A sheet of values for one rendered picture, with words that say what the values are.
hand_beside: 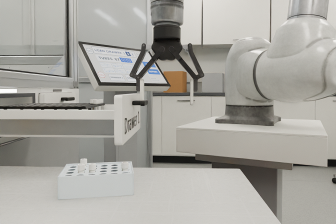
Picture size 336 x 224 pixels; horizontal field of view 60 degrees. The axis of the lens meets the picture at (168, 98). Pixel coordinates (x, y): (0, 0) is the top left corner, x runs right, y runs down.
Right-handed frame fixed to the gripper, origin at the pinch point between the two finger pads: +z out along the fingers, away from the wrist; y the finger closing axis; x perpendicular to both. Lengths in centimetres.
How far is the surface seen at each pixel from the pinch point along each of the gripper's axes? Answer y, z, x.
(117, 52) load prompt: 33, -24, -89
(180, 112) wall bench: -4, 26, -284
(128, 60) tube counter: 27, -20, -90
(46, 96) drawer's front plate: 40.9, -0.7, -15.3
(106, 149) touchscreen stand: 39, 32, -87
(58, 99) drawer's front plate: 40.9, 0.8, -24.8
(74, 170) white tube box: 15.7, 11.8, 27.6
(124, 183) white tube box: 5.6, 12.8, 31.2
